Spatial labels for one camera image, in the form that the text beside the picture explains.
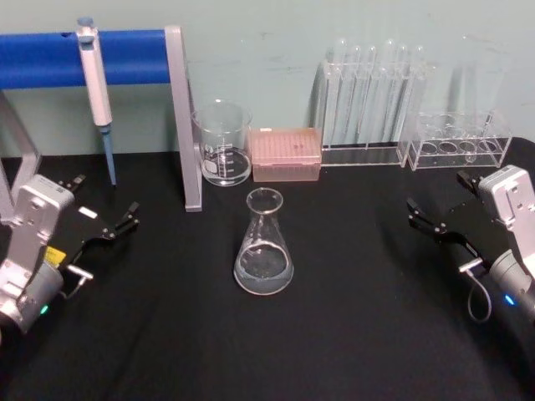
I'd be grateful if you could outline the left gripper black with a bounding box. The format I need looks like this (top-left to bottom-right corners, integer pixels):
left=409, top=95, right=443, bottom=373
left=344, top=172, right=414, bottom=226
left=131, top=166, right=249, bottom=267
left=43, top=175, right=141, bottom=279

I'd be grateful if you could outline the pink pipette tip box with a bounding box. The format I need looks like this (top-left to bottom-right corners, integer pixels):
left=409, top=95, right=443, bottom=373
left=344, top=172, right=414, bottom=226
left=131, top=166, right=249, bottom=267
left=248, top=127, right=323, bottom=183

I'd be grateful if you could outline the low clear acrylic rack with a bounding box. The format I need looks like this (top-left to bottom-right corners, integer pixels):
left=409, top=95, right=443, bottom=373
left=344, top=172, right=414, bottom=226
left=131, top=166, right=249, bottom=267
left=396, top=109, right=513, bottom=173

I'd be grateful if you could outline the black table cloth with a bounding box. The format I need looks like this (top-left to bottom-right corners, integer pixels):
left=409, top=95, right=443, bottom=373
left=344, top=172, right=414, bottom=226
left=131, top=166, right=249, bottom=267
left=0, top=135, right=535, bottom=401

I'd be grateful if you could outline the thin cable on gripper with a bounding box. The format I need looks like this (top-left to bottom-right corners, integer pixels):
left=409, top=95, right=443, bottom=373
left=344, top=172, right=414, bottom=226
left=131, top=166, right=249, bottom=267
left=458, top=257, right=493, bottom=324
left=61, top=263, right=94, bottom=300

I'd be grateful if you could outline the clear glass conical flask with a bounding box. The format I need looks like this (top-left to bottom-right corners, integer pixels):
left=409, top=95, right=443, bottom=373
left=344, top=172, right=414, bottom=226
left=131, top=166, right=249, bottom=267
left=232, top=187, right=294, bottom=297

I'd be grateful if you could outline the thin cable on right gripper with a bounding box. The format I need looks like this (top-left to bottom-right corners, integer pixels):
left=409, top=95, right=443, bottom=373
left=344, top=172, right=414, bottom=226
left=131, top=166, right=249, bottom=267
left=458, top=257, right=493, bottom=324

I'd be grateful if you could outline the tall clear test tube rack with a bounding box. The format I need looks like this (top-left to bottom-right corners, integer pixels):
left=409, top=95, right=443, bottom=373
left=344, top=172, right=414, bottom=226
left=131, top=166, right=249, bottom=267
left=312, top=57, right=436, bottom=168

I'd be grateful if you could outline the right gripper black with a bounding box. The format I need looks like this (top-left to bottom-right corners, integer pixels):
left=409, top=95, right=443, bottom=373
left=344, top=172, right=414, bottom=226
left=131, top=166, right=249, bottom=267
left=406, top=168, right=514, bottom=268

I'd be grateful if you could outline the thin cable on left gripper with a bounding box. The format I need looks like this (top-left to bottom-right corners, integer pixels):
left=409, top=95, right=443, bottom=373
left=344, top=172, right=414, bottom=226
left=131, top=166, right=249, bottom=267
left=61, top=263, right=94, bottom=300

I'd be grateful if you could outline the blue and grey pipette stand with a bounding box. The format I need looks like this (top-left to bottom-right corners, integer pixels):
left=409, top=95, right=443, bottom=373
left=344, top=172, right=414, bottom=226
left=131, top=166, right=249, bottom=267
left=0, top=25, right=205, bottom=229

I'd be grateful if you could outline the clear glass beaker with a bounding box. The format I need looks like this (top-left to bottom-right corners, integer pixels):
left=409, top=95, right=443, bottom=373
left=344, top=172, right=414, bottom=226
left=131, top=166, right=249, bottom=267
left=191, top=99, right=253, bottom=188

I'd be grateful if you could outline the white pipette with blue tip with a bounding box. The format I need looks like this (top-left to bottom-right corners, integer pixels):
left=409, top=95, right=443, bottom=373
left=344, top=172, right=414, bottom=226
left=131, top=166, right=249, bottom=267
left=74, top=16, right=119, bottom=186

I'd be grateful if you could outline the clear test tube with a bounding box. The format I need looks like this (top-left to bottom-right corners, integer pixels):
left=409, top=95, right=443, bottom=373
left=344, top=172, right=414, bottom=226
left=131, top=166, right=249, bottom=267
left=340, top=44, right=364, bottom=145
left=329, top=37, right=350, bottom=145
left=386, top=43, right=410, bottom=143
left=354, top=44, right=379, bottom=145
left=374, top=38, right=398, bottom=144

